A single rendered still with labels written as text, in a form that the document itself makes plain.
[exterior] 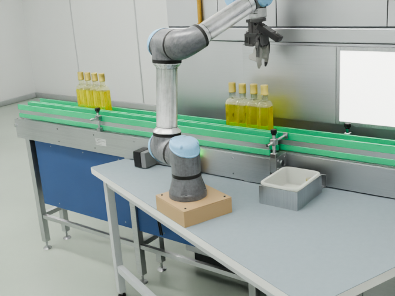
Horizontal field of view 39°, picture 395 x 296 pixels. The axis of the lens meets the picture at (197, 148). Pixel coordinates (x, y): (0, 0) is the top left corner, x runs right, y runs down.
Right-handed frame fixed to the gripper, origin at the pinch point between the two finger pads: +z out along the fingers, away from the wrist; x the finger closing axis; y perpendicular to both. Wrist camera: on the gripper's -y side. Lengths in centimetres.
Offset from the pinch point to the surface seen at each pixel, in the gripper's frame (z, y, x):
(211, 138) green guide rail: 32.7, 21.0, 13.1
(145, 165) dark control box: 48, 55, 23
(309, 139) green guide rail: 30.4, -23.6, 3.8
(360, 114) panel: 21.7, -39.2, -12.7
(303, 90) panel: 13.3, -12.7, -12.3
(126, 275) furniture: 106, 65, 36
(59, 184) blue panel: 76, 137, 13
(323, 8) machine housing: -22.4, -21.2, -15.3
